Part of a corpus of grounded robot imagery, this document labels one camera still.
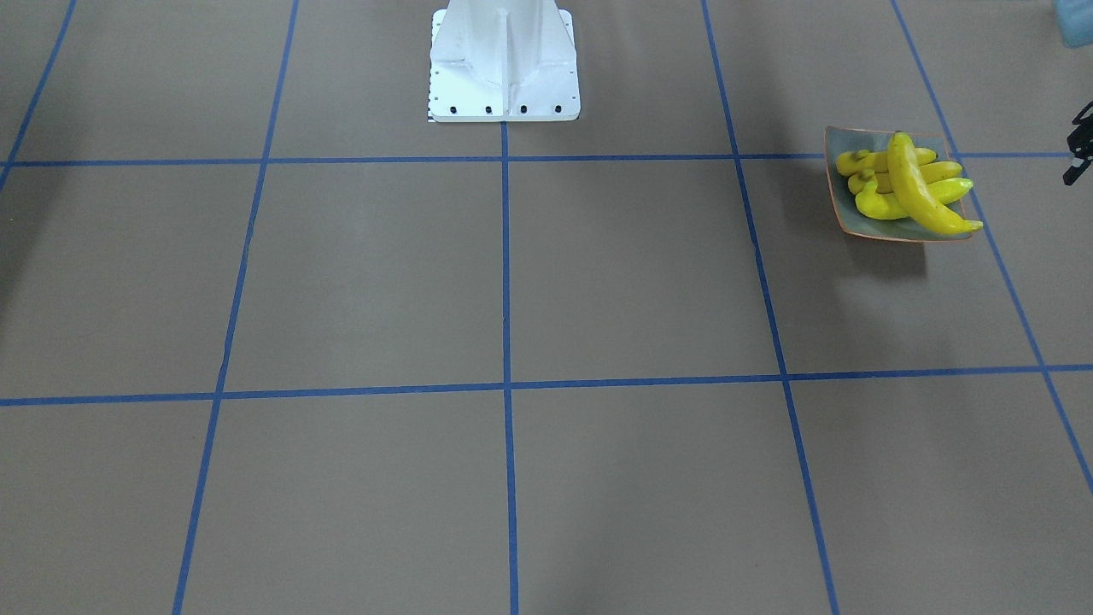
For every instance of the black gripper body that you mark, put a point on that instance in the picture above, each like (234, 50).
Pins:
(1081, 145)

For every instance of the bright yellow banana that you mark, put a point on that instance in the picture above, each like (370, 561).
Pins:
(885, 205)

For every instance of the large yellow banana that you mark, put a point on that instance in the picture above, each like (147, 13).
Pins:
(852, 162)

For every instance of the grey square plate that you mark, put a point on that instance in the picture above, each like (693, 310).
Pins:
(838, 140)

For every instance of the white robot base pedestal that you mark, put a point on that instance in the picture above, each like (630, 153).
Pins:
(503, 61)

